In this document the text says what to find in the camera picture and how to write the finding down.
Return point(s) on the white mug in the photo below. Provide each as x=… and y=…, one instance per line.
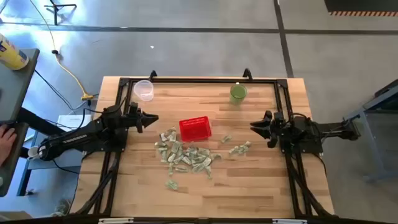
x=32, y=152

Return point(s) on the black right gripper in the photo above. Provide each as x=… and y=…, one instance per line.
x=278, y=129

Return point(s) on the person's hand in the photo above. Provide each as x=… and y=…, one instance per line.
x=6, y=143

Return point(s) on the black mat hazard stripe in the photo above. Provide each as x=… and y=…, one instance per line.
x=360, y=5

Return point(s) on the grey side table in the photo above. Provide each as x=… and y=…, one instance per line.
x=15, y=90

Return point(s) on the dark grey desk panel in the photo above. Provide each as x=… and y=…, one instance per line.
x=12, y=180

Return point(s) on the clear plastic cup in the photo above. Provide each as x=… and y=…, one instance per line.
x=143, y=90

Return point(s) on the black aluminium table frame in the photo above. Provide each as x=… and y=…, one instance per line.
x=202, y=81

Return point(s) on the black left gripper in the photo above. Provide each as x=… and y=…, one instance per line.
x=136, y=119

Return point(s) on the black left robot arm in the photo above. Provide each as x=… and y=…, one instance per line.
x=77, y=138

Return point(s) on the green plastic cup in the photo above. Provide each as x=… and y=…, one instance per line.
x=238, y=93

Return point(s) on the blue-grey table base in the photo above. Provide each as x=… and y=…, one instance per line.
x=62, y=161

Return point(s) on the black support beam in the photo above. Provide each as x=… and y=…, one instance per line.
x=34, y=119

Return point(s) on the white bar bracket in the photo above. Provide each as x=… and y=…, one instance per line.
x=115, y=220
x=289, y=221

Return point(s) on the black tripod stand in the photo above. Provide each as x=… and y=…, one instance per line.
x=55, y=12

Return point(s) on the yellow wipes canister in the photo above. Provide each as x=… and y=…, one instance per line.
x=12, y=56

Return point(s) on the red plastic slotted basket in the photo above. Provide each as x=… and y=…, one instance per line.
x=195, y=129

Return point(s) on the grey metal cart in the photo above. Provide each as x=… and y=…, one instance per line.
x=384, y=100

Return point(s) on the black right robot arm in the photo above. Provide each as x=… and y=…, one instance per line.
x=329, y=128

